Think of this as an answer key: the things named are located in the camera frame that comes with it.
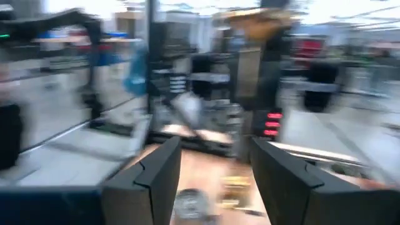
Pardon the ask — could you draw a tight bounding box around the blue background object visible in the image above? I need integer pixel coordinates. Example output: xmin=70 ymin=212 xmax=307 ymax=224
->
xmin=123 ymin=43 xmax=148 ymax=96

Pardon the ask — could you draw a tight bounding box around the floral label glass candle jar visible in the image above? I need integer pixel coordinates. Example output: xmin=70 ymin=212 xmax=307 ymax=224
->
xmin=172 ymin=187 xmax=212 ymax=222

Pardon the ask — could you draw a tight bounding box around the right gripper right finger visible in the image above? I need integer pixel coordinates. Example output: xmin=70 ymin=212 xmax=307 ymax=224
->
xmin=251 ymin=137 xmax=361 ymax=225

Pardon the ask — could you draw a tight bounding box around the black device with red lights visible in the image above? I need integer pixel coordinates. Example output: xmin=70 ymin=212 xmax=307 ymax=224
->
xmin=249 ymin=106 xmax=284 ymax=140

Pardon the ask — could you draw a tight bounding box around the brass candlestick holder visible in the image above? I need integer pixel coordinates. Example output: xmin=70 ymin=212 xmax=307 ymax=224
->
xmin=219 ymin=174 xmax=253 ymax=210

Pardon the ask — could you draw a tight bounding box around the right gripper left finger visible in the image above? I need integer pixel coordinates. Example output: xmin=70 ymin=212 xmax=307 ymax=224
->
xmin=100 ymin=136 xmax=183 ymax=225

